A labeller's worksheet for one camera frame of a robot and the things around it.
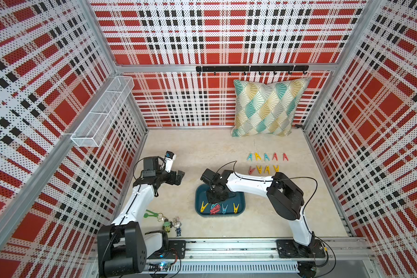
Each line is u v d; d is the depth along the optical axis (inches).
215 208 33.1
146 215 33.1
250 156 41.3
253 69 35.3
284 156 41.5
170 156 30.0
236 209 33.1
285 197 19.7
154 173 26.0
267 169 38.8
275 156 41.8
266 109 36.8
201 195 34.5
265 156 41.3
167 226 30.9
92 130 27.3
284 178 20.8
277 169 39.0
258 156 41.5
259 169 38.9
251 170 39.2
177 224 30.9
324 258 28.2
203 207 33.5
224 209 33.1
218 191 26.1
